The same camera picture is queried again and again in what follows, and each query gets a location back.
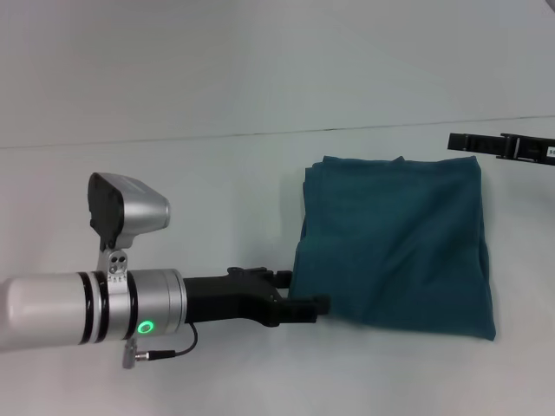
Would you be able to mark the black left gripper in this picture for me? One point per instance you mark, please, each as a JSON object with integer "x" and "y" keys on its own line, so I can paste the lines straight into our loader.
{"x": 234, "y": 299}

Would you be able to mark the teal blue shirt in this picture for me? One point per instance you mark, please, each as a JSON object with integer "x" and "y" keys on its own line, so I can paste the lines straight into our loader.
{"x": 390, "y": 247}

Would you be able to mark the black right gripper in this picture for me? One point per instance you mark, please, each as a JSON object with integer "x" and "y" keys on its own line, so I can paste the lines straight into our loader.
{"x": 533, "y": 149}

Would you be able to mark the silver left camera bracket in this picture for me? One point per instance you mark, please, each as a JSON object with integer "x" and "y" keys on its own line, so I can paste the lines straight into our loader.
{"x": 115, "y": 264}

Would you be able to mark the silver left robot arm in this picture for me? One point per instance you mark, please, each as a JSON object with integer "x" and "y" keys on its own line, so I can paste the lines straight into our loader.
{"x": 86, "y": 307}

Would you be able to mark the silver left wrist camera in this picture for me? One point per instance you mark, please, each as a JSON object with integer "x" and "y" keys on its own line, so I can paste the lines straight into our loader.
{"x": 126, "y": 208}

